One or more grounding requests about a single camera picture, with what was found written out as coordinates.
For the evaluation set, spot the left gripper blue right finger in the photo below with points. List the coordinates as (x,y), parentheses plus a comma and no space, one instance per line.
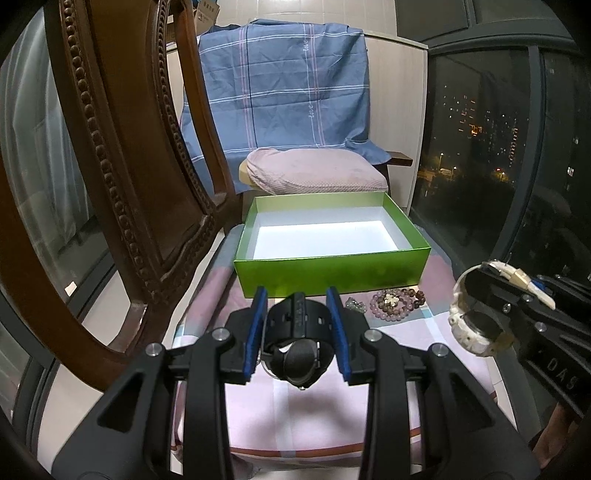
(428,417)

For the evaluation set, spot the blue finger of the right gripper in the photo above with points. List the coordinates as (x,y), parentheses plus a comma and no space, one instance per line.
(563,289)

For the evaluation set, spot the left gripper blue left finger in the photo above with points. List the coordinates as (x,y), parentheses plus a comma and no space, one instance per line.
(128,432)

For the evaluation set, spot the cream white wrist watch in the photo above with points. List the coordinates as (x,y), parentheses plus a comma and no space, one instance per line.
(473,319)

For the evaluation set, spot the black wrist watch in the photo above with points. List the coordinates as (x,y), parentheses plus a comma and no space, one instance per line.
(297,341)

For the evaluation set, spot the person's right hand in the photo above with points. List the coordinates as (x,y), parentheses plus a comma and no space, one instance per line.
(555,436)

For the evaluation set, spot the green cardboard box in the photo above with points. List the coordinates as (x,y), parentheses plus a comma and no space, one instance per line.
(354,242)

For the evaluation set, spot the pink cushion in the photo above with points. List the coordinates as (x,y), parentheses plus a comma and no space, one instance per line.
(314,170)

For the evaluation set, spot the blue plaid cloth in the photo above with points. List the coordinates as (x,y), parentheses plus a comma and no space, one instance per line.
(293,100)

